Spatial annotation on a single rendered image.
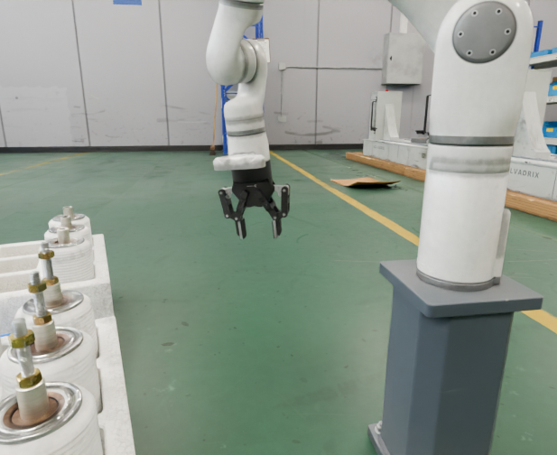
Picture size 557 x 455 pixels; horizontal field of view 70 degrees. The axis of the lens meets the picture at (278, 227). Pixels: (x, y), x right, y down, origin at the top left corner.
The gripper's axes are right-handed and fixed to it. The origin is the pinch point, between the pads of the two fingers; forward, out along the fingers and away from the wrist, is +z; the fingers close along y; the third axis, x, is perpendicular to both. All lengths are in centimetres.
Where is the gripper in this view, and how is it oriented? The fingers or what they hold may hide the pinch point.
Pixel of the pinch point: (259, 231)
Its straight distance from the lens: 79.4
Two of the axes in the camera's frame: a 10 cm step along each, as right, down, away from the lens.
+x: -2.2, 3.7, -9.0
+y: -9.7, 0.2, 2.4
